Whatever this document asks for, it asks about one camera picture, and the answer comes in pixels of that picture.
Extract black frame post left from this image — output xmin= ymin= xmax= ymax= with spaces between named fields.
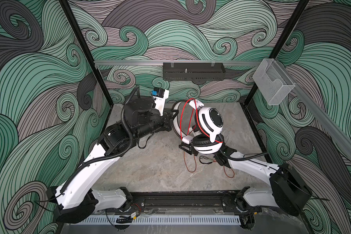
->
xmin=59 ymin=0 xmax=114 ymax=108

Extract black frame post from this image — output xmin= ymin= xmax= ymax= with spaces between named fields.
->
xmin=241 ymin=0 xmax=309 ymax=109
xmin=59 ymin=0 xmax=114 ymax=108

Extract white slotted cable duct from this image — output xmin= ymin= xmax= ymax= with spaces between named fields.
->
xmin=79 ymin=214 xmax=241 ymax=226

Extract aluminium rail right wall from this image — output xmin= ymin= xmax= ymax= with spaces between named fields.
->
xmin=278 ymin=62 xmax=351 ymax=161

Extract aluminium rail back wall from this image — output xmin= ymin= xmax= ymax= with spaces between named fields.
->
xmin=94 ymin=59 xmax=261 ymax=66

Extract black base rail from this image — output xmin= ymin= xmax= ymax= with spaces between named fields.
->
xmin=131 ymin=190 xmax=244 ymax=213

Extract right arm corrugated cable hose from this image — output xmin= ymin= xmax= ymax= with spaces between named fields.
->
xmin=219 ymin=149 xmax=269 ymax=162

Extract black frame post right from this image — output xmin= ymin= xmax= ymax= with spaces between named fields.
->
xmin=241 ymin=0 xmax=309 ymax=109

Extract white black headphones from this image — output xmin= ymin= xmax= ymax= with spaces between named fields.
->
xmin=173 ymin=98 xmax=224 ymax=155

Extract aluminium rail wall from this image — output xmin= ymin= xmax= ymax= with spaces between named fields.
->
xmin=278 ymin=62 xmax=351 ymax=161
xmin=94 ymin=59 xmax=261 ymax=66

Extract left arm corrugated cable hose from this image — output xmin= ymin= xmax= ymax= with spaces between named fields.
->
xmin=59 ymin=85 xmax=140 ymax=195

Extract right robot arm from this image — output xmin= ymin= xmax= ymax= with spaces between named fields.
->
xmin=179 ymin=143 xmax=312 ymax=216

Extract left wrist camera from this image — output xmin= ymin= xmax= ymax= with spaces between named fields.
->
xmin=151 ymin=87 xmax=169 ymax=116

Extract black perforated metal tray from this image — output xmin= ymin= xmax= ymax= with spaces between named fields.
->
xmin=162 ymin=63 xmax=226 ymax=84

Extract clear plastic wall bin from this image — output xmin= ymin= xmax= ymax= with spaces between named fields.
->
xmin=253 ymin=58 xmax=295 ymax=106

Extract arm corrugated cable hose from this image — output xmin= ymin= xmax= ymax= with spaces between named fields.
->
xmin=219 ymin=149 xmax=269 ymax=162
xmin=59 ymin=85 xmax=140 ymax=195

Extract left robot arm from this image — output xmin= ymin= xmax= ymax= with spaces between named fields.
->
xmin=47 ymin=97 xmax=173 ymax=223

